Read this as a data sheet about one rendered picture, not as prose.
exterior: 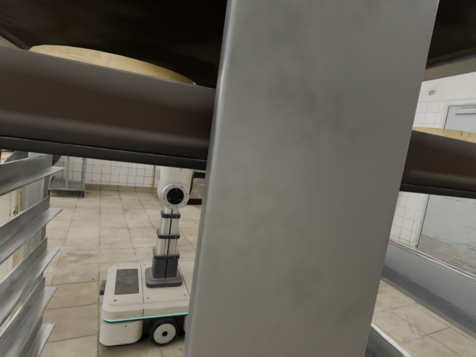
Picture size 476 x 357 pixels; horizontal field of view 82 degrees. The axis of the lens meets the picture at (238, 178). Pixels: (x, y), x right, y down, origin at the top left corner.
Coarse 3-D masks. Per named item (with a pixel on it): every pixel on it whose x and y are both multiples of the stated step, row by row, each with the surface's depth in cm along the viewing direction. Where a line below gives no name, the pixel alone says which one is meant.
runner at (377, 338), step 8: (376, 328) 27; (368, 336) 28; (376, 336) 27; (384, 336) 26; (368, 344) 28; (376, 344) 27; (384, 344) 26; (392, 344) 25; (368, 352) 28; (376, 352) 27; (384, 352) 26; (392, 352) 25; (400, 352) 24
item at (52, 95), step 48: (0, 48) 4; (0, 96) 4; (48, 96) 4; (96, 96) 4; (144, 96) 5; (192, 96) 5; (0, 144) 4; (48, 144) 4; (96, 144) 4; (144, 144) 5; (192, 144) 5; (432, 144) 7; (432, 192) 7
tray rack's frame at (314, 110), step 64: (256, 0) 3; (320, 0) 3; (384, 0) 4; (256, 64) 3; (320, 64) 3; (384, 64) 4; (256, 128) 3; (320, 128) 4; (384, 128) 4; (256, 192) 3; (320, 192) 4; (384, 192) 4; (256, 256) 4; (320, 256) 4; (384, 256) 4; (192, 320) 3; (256, 320) 4; (320, 320) 4
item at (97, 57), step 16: (32, 48) 7; (48, 48) 6; (64, 48) 6; (80, 48) 6; (112, 64) 6; (128, 64) 6; (144, 64) 7; (176, 80) 7; (416, 128) 10; (432, 128) 10
